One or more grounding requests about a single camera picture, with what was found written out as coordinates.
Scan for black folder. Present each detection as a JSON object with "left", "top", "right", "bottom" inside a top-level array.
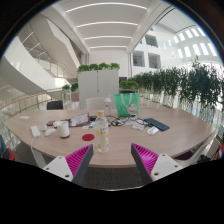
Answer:
[{"left": 60, "top": 117, "right": 73, "bottom": 128}]

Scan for white cabinet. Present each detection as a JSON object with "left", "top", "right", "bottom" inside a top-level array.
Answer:
[{"left": 77, "top": 68, "right": 120, "bottom": 109}]

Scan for clear shaker bottle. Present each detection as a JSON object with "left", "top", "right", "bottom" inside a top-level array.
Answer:
[{"left": 102, "top": 95, "right": 113, "bottom": 117}]

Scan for colourful sticker sheet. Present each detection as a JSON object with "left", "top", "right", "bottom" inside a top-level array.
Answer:
[{"left": 82, "top": 121, "right": 98, "bottom": 130}]

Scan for white packet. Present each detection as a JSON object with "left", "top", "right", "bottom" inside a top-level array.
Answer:
[{"left": 146, "top": 126, "right": 160, "bottom": 136}]

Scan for green tote bag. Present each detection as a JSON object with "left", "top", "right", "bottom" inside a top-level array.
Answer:
[{"left": 114, "top": 92, "right": 140, "bottom": 118}]

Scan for brown planter with plants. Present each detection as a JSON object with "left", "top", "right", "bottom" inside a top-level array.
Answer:
[{"left": 61, "top": 83, "right": 80, "bottom": 102}]

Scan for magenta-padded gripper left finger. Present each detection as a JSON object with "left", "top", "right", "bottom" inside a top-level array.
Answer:
[{"left": 42, "top": 143, "right": 95, "bottom": 187}]

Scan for row of tall green plants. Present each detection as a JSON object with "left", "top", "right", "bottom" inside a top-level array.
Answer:
[{"left": 128, "top": 56, "right": 224, "bottom": 116}]

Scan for clear yellow-capped drink bottle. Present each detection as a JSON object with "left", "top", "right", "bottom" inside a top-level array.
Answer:
[{"left": 95, "top": 110, "right": 110, "bottom": 154}]

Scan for white computer mouse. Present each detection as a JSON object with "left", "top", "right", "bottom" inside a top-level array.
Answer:
[{"left": 44, "top": 128, "right": 57, "bottom": 137}]

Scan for flat round red coaster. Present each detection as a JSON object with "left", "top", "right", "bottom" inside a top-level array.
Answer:
[{"left": 81, "top": 133, "right": 96, "bottom": 142}]

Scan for dark planter with plants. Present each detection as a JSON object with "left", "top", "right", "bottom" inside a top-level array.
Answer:
[{"left": 119, "top": 79, "right": 139, "bottom": 94}]

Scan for ceiling light strips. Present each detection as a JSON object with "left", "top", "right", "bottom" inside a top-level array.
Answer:
[{"left": 65, "top": 2, "right": 148, "bottom": 50}]

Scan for red black chair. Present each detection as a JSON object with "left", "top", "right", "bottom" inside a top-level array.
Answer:
[{"left": 0, "top": 134, "right": 16, "bottom": 161}]

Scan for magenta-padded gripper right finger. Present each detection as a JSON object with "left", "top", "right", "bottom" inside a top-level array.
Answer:
[{"left": 130, "top": 143, "right": 184, "bottom": 186}]

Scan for green plants on cabinet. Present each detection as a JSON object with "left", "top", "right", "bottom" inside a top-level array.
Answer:
[{"left": 77, "top": 62, "right": 121, "bottom": 74}]

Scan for black cables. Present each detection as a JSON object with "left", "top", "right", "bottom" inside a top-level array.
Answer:
[{"left": 108, "top": 114, "right": 151, "bottom": 128}]

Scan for printed brochure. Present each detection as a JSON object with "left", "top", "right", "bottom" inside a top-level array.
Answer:
[{"left": 69, "top": 112, "right": 90, "bottom": 128}]

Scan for white mug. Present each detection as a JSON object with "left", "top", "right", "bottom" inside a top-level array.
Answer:
[{"left": 57, "top": 120, "right": 71, "bottom": 139}]

